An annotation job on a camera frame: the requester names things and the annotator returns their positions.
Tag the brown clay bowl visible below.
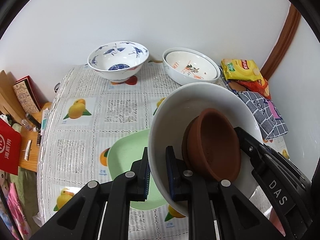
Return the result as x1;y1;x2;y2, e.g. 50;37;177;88
187;108;242;182
182;119;200;168

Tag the green square plate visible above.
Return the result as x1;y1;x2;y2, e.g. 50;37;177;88
107;128;170;210

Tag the plain white bowl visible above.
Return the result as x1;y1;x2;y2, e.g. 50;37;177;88
147;82;263;217

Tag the blue crane pattern bowl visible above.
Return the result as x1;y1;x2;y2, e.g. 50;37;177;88
87;41;150;83

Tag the brown patterned box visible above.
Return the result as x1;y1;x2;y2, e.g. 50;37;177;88
14;76;42;113

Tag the fruit print tablecloth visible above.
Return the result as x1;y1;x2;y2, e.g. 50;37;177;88
37;64;292;240

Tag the white bowl with orange print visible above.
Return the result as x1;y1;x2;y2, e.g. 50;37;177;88
166;51;218;80

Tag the person's right hand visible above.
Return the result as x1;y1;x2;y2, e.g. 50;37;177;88
269;206;285;240

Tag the red chip bag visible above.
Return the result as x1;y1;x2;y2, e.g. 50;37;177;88
235;78;272;100

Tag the brown wooden door frame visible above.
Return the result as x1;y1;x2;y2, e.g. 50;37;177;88
260;4;302;80

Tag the wooden side table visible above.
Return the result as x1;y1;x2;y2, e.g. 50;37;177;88
19;102;53;173

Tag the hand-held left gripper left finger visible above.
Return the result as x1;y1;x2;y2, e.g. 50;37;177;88
30;147;151;240

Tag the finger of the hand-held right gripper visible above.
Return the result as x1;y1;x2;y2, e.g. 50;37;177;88
234;127;274;178

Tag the red paper bag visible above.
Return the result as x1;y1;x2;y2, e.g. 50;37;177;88
0;118;22;175

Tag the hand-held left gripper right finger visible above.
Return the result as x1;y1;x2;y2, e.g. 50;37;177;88
166;146;288;240

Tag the yellow chip bag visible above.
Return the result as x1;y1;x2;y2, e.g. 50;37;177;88
221;58;265;81

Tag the large white bowl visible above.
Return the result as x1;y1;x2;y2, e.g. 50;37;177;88
163;47;221;85

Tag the pink plastic bag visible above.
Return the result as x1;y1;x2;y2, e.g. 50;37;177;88
0;182;30;240

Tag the blue checked cloth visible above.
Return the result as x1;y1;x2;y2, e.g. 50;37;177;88
220;66;289;140

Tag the black pen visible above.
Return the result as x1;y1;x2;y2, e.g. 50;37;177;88
25;112;42;128

